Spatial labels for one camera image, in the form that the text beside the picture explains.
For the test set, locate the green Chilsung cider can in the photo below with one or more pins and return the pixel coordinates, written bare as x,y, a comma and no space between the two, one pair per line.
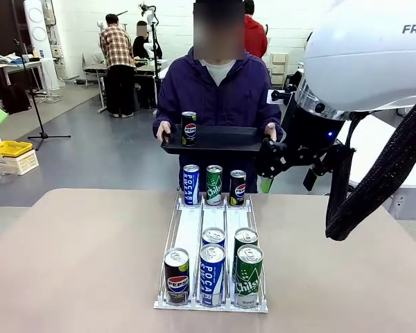
246,235
214,187
248,281

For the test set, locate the person in red hoodie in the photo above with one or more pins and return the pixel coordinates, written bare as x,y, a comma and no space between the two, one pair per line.
254,34

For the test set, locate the white plastic crate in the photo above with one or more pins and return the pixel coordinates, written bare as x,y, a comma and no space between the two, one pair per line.
19,164

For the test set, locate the white tower air conditioner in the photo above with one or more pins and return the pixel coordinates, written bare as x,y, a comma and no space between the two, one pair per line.
38,38

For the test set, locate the person's right forearm purple sleeve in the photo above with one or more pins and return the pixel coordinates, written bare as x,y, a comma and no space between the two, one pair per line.
166,107

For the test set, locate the clear plastic bowl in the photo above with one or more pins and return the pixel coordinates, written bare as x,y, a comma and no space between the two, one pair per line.
0,176

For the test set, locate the person's right hand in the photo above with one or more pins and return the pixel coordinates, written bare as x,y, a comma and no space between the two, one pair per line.
164,130

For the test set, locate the blue Pocari Sweat can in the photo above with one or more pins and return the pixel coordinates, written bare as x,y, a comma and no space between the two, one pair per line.
191,185
211,277
213,235

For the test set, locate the black Pepsi can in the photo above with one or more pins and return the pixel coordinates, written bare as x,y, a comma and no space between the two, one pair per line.
238,189
176,281
189,131

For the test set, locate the black bag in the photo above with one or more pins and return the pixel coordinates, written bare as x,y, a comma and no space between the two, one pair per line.
15,98

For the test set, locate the person's left forearm purple sleeve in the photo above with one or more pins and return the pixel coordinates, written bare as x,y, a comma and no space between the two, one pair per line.
272,111

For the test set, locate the person in plaid shirt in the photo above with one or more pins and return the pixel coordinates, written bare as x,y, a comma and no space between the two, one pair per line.
117,48

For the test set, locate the black plastic tray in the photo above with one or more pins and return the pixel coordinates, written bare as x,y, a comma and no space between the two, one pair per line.
225,137

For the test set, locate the large white table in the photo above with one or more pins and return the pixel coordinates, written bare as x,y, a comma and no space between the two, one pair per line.
374,156

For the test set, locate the black pole stand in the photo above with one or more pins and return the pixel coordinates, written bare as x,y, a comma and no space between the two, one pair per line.
155,62

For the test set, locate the person in black top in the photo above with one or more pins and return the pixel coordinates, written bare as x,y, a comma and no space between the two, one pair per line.
140,45

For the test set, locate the yellow plastic basket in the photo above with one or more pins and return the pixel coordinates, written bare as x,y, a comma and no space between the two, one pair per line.
8,148

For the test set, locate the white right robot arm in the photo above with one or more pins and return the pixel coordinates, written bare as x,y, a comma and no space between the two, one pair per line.
367,52

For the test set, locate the person's left hand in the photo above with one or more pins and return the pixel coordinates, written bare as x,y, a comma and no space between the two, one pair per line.
271,131

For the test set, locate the black microphone stand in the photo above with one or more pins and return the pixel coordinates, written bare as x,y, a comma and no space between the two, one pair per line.
38,114

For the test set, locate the white cluttered desk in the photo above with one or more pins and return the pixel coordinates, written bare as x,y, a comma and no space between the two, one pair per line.
17,64

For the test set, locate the white drawer cabinet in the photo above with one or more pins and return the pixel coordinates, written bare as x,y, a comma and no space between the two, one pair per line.
279,67

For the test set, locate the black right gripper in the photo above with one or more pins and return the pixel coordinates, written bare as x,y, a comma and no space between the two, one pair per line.
312,128

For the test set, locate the person in purple jacket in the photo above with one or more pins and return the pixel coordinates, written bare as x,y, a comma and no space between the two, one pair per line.
222,93

